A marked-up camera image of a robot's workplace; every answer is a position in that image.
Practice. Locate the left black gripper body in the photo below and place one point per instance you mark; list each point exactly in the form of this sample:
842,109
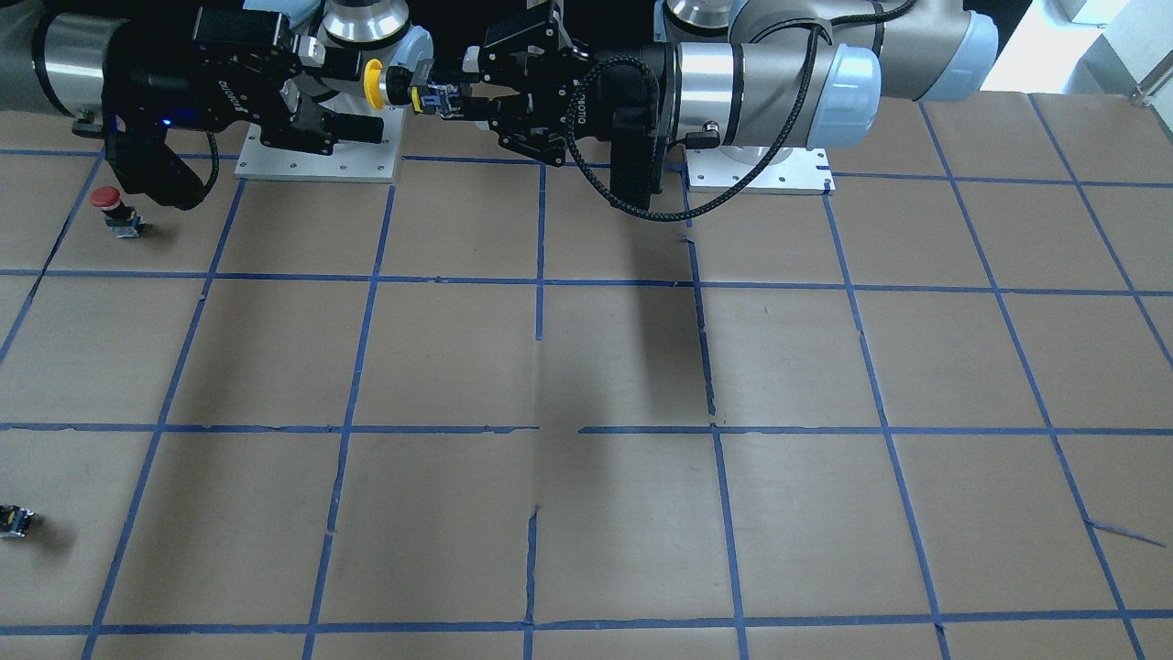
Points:
612,89

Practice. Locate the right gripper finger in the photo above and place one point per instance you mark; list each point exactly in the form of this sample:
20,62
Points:
334,63
353,128

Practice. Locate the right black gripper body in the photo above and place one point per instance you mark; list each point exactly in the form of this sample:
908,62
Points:
176,81

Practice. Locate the yellow push button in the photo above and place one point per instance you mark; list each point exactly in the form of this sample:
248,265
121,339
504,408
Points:
430,88

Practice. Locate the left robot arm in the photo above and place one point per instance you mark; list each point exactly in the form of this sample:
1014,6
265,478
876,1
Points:
725,74

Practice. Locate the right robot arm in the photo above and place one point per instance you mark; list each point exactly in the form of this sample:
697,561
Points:
54,51

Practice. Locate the red push button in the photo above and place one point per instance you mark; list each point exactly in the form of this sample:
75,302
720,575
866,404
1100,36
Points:
123,219

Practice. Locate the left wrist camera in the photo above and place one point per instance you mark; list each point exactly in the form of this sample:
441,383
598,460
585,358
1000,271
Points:
630,94

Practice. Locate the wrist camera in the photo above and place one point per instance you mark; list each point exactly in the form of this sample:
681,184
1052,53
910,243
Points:
630,94
143,163

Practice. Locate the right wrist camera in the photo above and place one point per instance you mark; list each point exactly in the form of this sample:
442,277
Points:
143,163

